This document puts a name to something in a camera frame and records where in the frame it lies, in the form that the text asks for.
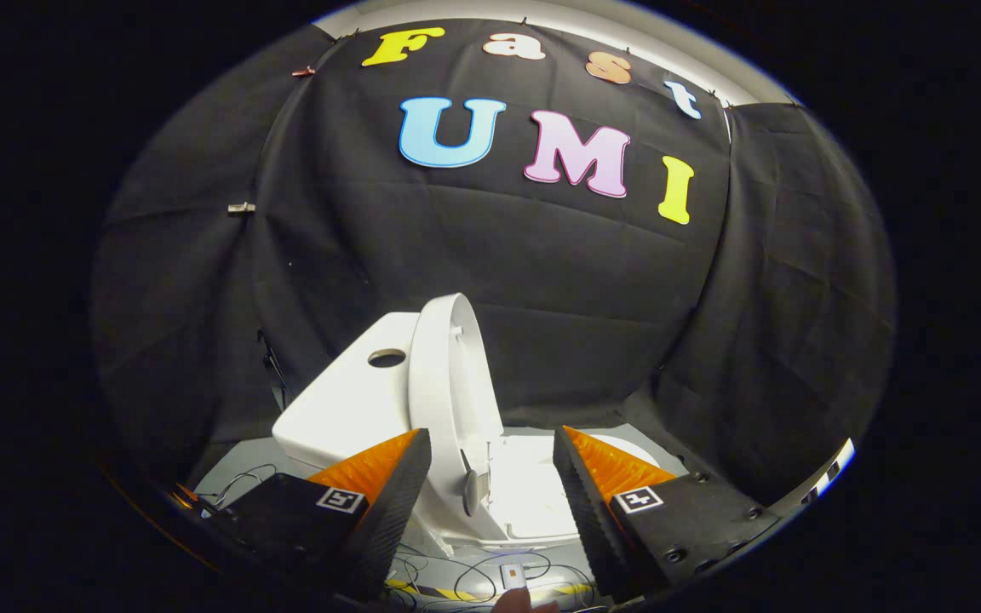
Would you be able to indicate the silver clip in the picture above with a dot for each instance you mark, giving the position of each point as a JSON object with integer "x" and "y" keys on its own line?
{"x": 241, "y": 207}

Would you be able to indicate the yellow black hazard tape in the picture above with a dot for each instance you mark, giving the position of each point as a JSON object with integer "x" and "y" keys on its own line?
{"x": 439, "y": 590}

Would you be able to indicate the red clip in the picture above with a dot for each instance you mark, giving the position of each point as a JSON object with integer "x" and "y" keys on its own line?
{"x": 303, "y": 71}

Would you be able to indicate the white toilet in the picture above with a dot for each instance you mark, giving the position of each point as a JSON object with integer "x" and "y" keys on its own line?
{"x": 346, "y": 409}

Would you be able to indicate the black backdrop cloth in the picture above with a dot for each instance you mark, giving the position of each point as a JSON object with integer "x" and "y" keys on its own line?
{"x": 542, "y": 272}

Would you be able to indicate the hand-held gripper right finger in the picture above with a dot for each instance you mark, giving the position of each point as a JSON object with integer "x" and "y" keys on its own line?
{"x": 584, "y": 511}

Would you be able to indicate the white toilet seat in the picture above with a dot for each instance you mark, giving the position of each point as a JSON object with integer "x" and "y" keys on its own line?
{"x": 529, "y": 494}

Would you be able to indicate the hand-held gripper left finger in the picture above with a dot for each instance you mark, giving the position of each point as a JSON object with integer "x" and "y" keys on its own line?
{"x": 392, "y": 511}

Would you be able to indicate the white toilet lid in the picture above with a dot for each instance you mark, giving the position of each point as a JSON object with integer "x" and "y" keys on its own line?
{"x": 448, "y": 383}

